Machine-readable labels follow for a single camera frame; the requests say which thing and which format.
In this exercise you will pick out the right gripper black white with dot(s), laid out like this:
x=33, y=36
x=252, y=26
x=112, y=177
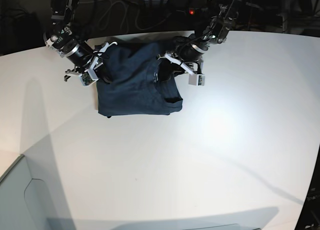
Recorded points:
x=86, y=59

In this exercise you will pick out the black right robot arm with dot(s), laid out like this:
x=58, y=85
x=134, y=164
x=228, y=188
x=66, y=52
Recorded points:
x=69, y=40

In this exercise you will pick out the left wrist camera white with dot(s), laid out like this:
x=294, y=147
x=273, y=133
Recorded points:
x=196, y=79

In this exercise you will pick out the white power strip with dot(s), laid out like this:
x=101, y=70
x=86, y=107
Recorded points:
x=195, y=11

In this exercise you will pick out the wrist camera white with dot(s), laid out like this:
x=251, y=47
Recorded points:
x=87, y=79
x=196, y=79

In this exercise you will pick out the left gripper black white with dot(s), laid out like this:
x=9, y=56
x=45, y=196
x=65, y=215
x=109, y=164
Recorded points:
x=181, y=60

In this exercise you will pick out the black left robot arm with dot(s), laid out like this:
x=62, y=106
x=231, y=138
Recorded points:
x=211, y=28

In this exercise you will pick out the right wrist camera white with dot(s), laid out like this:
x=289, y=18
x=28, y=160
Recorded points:
x=87, y=79

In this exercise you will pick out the dark blue T-shirt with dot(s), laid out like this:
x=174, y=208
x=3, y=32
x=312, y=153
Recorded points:
x=134, y=90

